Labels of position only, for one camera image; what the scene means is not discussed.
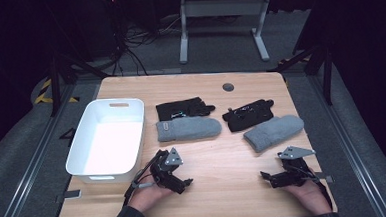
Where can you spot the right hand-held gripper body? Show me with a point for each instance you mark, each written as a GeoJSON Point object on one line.
{"type": "Point", "coordinates": [293, 176]}

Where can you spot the black metal stand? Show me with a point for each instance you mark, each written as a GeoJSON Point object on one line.
{"type": "Point", "coordinates": [55, 85]}
{"type": "Point", "coordinates": [327, 74]}

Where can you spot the grey metal floor rail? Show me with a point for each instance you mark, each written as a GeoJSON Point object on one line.
{"type": "Point", "coordinates": [353, 153]}
{"type": "Point", "coordinates": [33, 163]}

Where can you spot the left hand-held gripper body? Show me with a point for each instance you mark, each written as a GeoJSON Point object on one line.
{"type": "Point", "coordinates": [166, 176]}

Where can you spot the white plastic bin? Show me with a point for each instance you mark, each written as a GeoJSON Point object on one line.
{"type": "Point", "coordinates": [106, 146]}

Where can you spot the white desk frame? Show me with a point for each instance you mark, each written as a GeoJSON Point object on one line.
{"type": "Point", "coordinates": [222, 7]}

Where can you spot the grey round table grommet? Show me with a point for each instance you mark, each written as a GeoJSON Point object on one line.
{"type": "Point", "coordinates": [228, 87]}

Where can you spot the plain grey mitten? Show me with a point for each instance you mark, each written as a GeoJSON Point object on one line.
{"type": "Point", "coordinates": [274, 131]}

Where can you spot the person's right hand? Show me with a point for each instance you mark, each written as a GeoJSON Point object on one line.
{"type": "Point", "coordinates": [311, 197]}

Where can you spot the grey tape strip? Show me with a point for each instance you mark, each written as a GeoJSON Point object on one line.
{"type": "Point", "coordinates": [72, 194]}
{"type": "Point", "coordinates": [323, 177]}

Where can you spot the grey mitten with label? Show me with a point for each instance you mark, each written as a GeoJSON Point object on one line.
{"type": "Point", "coordinates": [190, 128]}

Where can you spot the person's left hand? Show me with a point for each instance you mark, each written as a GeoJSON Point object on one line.
{"type": "Point", "coordinates": [147, 197]}

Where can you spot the black glove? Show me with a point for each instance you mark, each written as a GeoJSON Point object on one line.
{"type": "Point", "coordinates": [248, 115]}
{"type": "Point", "coordinates": [181, 108]}

